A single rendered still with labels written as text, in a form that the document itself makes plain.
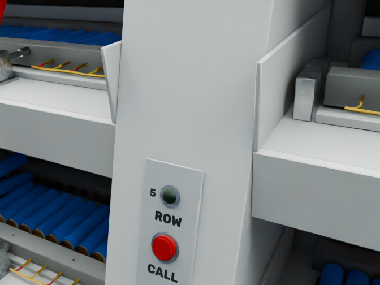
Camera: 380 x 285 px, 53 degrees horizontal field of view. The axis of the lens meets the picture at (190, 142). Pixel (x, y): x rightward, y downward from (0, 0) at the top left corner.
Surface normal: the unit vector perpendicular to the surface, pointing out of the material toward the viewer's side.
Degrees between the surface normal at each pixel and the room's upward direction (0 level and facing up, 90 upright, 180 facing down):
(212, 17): 90
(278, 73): 90
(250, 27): 90
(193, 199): 90
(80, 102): 19
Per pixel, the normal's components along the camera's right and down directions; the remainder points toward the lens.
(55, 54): -0.46, 0.43
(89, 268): -0.04, -0.88
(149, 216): -0.45, 0.12
